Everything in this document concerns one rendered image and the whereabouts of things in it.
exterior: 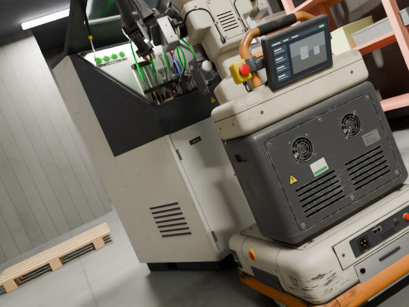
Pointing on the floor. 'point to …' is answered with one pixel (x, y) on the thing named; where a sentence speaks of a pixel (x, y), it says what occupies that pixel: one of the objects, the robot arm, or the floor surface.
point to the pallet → (53, 256)
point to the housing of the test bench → (106, 164)
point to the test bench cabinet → (170, 208)
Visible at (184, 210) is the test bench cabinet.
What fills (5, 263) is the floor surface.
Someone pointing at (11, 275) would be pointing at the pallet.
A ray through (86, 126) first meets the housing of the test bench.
